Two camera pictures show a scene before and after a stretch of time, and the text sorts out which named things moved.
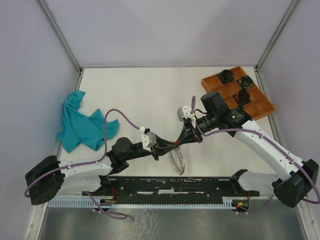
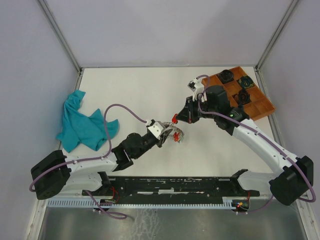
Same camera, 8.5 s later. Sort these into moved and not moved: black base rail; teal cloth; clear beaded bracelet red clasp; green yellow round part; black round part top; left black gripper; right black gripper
Moved: right black gripper; clear beaded bracelet red clasp; left black gripper
Not moved: black round part top; teal cloth; green yellow round part; black base rail
